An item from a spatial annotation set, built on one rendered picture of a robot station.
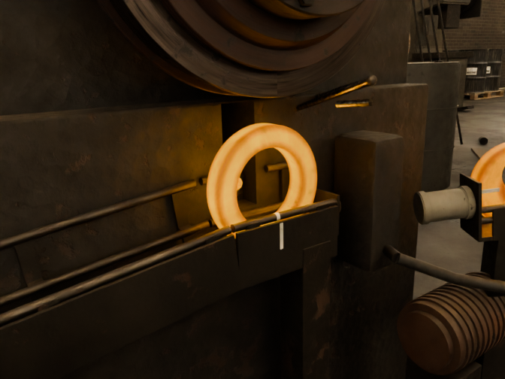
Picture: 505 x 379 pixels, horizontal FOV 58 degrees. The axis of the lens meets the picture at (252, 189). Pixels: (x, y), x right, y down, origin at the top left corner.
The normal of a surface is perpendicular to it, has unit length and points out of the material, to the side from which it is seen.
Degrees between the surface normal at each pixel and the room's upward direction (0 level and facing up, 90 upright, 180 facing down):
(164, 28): 90
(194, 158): 90
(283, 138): 90
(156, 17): 90
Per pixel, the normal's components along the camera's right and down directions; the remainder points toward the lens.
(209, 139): 0.57, 0.21
